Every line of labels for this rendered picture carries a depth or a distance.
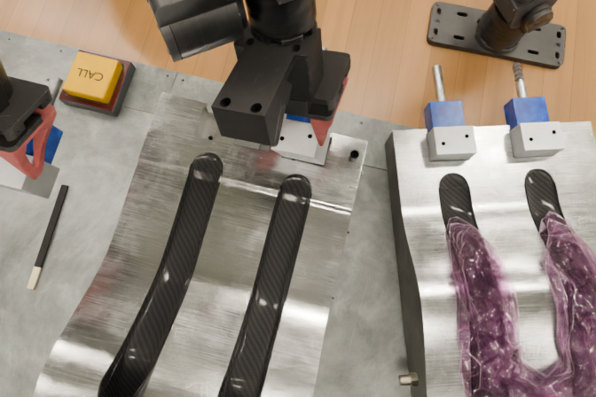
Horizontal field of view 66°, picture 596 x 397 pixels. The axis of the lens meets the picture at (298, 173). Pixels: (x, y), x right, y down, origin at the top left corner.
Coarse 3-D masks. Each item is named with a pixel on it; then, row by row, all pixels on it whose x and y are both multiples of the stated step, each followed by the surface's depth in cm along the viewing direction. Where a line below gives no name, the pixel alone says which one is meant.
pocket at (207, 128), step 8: (208, 112) 58; (200, 120) 56; (208, 120) 59; (200, 128) 57; (208, 128) 58; (216, 128) 58; (200, 136) 58; (208, 136) 58; (216, 136) 58; (224, 136) 58; (232, 144) 58
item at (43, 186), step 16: (32, 144) 49; (48, 144) 50; (0, 160) 47; (32, 160) 47; (48, 160) 50; (0, 176) 46; (16, 176) 46; (48, 176) 50; (32, 192) 48; (48, 192) 51
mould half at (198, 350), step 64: (192, 128) 56; (128, 192) 54; (256, 192) 54; (320, 192) 54; (128, 256) 52; (256, 256) 52; (320, 256) 52; (128, 320) 48; (192, 320) 49; (320, 320) 50; (64, 384) 44; (192, 384) 45
